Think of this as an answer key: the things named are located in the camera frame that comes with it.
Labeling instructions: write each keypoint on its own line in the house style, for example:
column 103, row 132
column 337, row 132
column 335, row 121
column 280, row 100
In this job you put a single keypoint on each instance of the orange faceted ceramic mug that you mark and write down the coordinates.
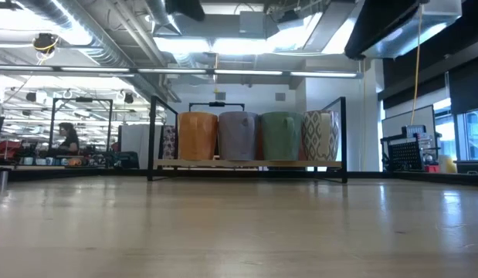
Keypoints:
column 198, row 137

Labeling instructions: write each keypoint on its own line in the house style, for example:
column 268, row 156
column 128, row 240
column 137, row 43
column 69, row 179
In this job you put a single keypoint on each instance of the lilac ceramic mug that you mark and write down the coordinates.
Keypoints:
column 238, row 137

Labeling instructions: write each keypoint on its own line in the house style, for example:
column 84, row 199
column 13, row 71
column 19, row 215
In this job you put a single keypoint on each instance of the green faceted ceramic mug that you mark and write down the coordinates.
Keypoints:
column 279, row 137

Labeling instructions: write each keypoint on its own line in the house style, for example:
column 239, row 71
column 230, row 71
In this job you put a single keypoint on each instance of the grey diamond patterned mug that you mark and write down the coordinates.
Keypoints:
column 319, row 135

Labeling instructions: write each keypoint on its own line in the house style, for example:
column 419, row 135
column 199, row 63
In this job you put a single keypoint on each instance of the long ceiling light fixture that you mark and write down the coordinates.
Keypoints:
column 177, row 71

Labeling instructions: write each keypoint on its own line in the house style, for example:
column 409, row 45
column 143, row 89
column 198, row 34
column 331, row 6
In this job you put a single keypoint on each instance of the black metal wood shelf rack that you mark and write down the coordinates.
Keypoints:
column 151, row 135

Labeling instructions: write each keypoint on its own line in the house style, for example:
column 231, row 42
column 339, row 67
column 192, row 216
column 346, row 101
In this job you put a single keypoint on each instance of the floral patterned cloth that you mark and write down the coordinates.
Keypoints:
column 169, row 143

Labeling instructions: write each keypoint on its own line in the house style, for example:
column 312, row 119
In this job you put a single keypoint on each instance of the white partition panel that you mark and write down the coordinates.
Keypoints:
column 140, row 139

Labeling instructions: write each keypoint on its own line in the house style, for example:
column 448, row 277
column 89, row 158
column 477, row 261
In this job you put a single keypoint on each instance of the black office chair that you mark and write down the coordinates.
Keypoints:
column 128, row 160

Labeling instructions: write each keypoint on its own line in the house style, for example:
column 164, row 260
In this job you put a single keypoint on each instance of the person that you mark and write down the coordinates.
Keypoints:
column 70, row 141

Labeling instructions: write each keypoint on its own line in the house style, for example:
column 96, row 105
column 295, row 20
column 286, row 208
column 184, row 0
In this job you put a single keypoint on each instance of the black perforated crate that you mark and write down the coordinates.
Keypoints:
column 404, row 156

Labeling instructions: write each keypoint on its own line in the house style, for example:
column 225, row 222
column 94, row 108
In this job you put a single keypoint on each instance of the small red box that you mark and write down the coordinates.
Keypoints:
column 431, row 168

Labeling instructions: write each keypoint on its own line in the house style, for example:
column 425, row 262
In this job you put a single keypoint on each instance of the black bin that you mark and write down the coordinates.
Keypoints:
column 470, row 167

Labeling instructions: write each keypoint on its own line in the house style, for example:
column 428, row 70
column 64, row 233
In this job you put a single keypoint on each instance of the small black metal frame stand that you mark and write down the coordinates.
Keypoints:
column 217, row 104

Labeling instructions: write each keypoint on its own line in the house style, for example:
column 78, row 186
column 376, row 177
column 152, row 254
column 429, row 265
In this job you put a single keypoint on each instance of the large black metal frame stand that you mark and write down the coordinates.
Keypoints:
column 52, row 123

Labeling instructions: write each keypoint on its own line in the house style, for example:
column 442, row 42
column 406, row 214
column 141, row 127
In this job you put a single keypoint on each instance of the silver metal post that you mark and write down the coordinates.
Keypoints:
column 3, row 180

